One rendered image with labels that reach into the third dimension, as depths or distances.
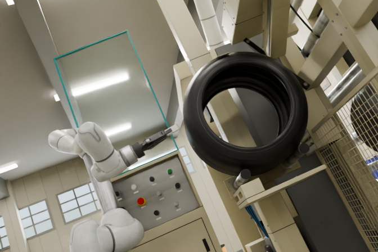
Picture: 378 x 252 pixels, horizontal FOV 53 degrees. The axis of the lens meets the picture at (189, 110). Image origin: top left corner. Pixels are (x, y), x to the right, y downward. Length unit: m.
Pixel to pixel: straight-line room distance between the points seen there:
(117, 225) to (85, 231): 0.18
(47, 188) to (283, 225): 8.13
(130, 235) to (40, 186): 7.80
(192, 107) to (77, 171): 8.10
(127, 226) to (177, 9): 1.29
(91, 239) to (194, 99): 0.82
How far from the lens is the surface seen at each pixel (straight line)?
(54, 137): 2.20
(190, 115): 1.69
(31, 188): 9.80
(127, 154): 1.74
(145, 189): 2.39
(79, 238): 1.95
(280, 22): 1.99
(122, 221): 2.05
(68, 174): 9.69
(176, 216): 2.36
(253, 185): 1.63
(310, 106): 2.10
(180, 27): 2.31
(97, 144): 1.66
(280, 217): 2.02
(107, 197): 2.12
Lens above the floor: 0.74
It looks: 18 degrees up
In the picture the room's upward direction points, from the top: 25 degrees counter-clockwise
